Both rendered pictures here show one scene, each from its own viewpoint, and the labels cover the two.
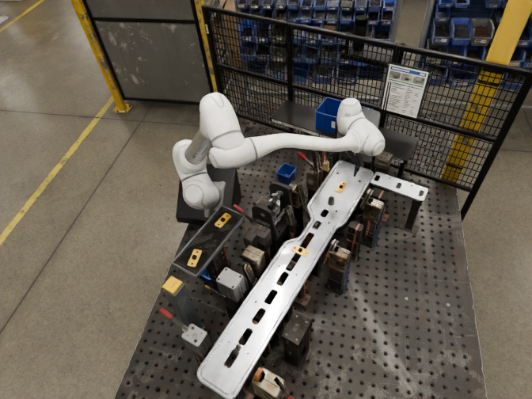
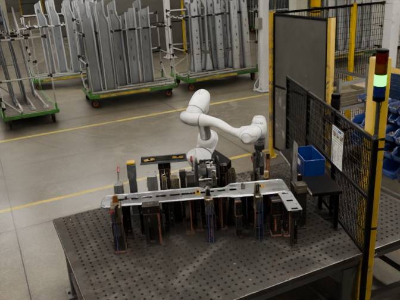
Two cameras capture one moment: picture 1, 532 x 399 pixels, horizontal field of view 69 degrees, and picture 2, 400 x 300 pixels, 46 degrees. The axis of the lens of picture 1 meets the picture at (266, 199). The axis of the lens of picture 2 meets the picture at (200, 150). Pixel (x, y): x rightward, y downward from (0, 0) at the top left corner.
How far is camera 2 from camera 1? 276 cm
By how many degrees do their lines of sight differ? 48
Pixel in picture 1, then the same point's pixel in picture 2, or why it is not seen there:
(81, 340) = not seen: hidden behind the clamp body
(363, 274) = (232, 244)
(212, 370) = (109, 198)
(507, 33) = (368, 109)
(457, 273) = (281, 275)
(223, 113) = (197, 97)
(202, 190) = (195, 153)
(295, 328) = (149, 203)
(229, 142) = (190, 109)
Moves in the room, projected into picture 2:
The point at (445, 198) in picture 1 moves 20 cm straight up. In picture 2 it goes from (344, 251) to (346, 225)
